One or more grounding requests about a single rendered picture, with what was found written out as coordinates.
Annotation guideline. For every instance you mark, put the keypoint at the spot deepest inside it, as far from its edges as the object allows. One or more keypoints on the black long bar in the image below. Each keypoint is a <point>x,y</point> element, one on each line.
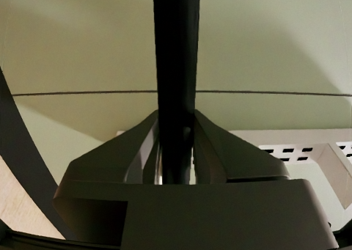
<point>176,44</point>

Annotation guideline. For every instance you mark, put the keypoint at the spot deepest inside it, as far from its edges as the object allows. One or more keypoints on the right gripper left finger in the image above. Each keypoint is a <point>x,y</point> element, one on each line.
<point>123,157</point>

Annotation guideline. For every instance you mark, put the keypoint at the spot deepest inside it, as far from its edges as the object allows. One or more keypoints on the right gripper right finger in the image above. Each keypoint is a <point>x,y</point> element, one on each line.
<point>230,159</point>

